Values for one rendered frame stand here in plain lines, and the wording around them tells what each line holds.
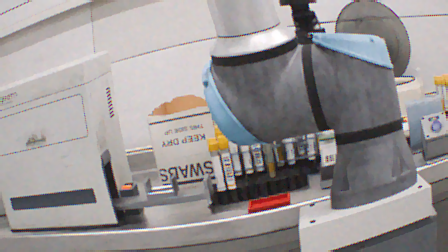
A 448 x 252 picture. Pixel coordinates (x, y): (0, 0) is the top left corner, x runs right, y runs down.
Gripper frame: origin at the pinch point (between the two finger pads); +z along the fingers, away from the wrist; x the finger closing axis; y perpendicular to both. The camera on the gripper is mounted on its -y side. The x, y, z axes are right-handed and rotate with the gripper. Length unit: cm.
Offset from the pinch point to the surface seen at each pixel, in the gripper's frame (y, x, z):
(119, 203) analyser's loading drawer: -5.7, 36.5, 8.7
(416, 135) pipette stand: 6.6, -19.6, 9.3
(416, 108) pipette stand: 6.6, -20.5, 4.0
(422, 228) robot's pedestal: -47, -14, 15
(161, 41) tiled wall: 57, 34, -15
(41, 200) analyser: -8, 54, 6
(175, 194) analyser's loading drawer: -5.4, 26.1, 8.3
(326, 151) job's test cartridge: -1.3, 1.0, 6.7
